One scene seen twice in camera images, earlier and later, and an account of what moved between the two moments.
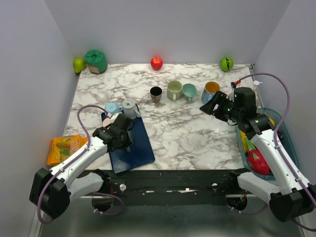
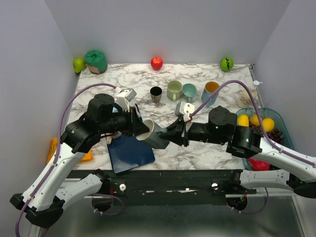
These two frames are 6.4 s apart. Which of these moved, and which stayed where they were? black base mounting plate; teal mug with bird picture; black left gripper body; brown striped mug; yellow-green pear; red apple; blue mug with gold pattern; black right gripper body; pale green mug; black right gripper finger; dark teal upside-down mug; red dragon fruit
Moved: black left gripper body; black right gripper finger; black right gripper body; dark teal upside-down mug
Stayed: blue mug with gold pattern; red dragon fruit; pale green mug; brown striped mug; yellow-green pear; teal mug with bird picture; red apple; black base mounting plate
